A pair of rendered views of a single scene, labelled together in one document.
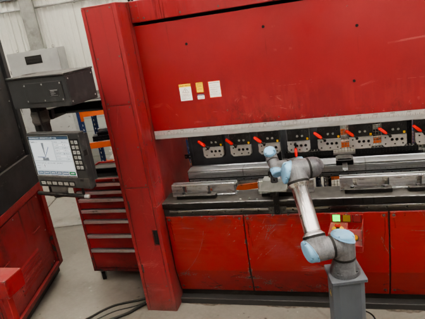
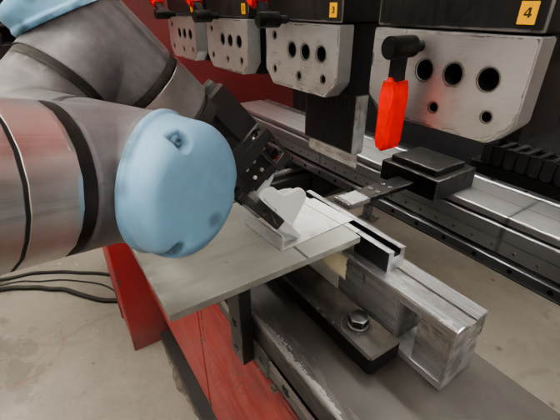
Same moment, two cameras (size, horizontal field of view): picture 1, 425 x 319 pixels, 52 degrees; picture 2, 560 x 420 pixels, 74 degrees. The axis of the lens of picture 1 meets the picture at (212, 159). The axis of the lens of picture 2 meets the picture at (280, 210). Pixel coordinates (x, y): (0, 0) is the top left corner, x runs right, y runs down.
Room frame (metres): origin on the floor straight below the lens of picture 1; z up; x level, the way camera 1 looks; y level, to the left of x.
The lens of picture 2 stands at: (2.49, -0.70, 1.27)
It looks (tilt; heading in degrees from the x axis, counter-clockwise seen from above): 29 degrees down; 40
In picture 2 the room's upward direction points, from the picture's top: straight up
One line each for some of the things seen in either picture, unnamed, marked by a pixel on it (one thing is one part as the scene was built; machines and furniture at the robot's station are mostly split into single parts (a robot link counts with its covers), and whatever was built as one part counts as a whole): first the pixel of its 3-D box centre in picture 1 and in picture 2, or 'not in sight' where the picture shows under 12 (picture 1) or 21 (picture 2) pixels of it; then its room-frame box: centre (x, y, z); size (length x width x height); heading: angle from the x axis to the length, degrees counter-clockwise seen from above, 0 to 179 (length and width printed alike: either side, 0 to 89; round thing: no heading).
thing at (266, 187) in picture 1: (274, 183); (242, 238); (2.78, -0.39, 1.00); 0.26 x 0.18 x 0.01; 163
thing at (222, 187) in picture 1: (204, 188); not in sight; (3.08, 0.09, 0.92); 0.50 x 0.06 x 0.10; 73
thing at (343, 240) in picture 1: (341, 243); not in sight; (1.98, -0.59, 0.94); 0.13 x 0.12 x 0.14; 98
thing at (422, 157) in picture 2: not in sight; (398, 178); (3.07, -0.48, 1.01); 0.26 x 0.12 x 0.05; 163
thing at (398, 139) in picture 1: (393, 131); not in sight; (2.70, -1.18, 1.26); 0.15 x 0.09 x 0.17; 73
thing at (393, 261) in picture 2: not in sight; (343, 225); (2.91, -0.47, 0.99); 0.20 x 0.03 x 0.03; 73
